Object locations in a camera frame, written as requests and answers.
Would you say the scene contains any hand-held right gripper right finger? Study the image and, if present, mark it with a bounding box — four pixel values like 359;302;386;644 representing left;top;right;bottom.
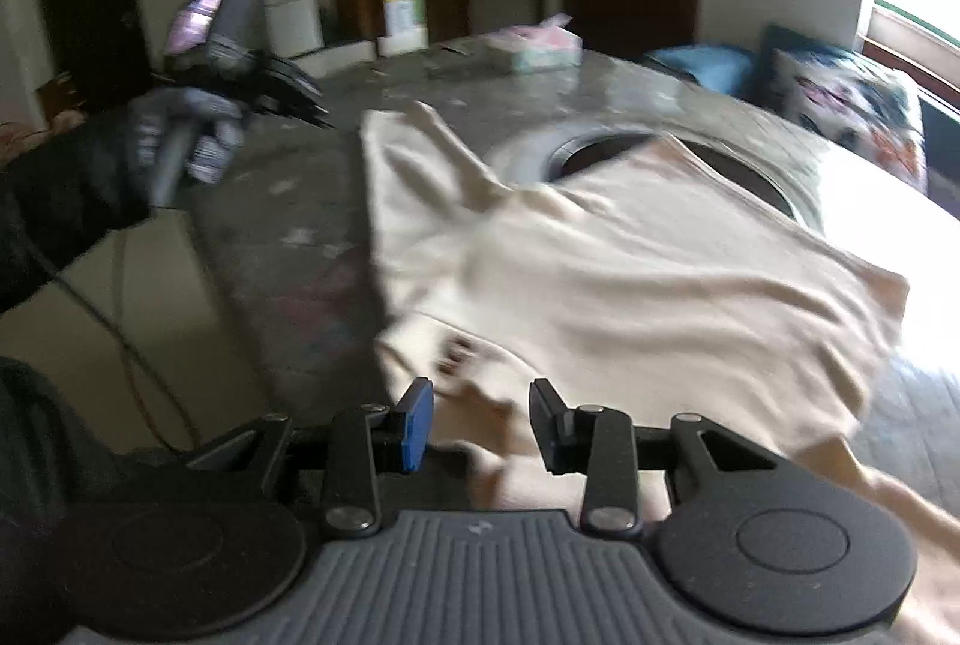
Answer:
529;377;781;538

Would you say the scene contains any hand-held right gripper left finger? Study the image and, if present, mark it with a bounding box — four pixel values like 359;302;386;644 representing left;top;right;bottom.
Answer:
184;377;436;538

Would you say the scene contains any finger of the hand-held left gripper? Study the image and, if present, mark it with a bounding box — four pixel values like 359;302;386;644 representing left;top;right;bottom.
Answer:
255;52;325;104
249;81;337;131

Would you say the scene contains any cream shirt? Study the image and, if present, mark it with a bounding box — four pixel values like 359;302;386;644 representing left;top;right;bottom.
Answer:
360;101;960;645

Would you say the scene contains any person's left forearm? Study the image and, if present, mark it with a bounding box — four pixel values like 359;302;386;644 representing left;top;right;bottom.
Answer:
0;120;151;317

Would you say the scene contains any person's left hand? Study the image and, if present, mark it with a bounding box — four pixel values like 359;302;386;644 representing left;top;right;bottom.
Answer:
124;86;250;205

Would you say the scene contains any yellow green box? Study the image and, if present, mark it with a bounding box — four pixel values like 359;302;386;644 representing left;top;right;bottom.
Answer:
382;0;430;53

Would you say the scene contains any dark wooden door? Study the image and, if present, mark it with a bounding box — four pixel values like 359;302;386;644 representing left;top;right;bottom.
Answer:
34;0;152;115

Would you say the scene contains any tissue box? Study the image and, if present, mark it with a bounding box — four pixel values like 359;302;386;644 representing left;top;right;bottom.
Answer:
484;15;583;73

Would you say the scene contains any blue cushion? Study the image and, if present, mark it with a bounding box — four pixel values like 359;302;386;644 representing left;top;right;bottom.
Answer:
643;43;755;95

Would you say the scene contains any butterfly print pillow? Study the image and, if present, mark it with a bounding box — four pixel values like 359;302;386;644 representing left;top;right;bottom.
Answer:
772;49;931;193

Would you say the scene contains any blue sofa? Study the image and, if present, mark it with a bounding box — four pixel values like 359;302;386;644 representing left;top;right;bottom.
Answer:
641;22;960;200

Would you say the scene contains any round metal table ring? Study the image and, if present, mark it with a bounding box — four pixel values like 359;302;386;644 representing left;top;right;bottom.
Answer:
480;116;826;235

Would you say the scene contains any black cable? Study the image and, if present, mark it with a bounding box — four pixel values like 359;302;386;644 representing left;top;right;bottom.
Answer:
41;232;197;452

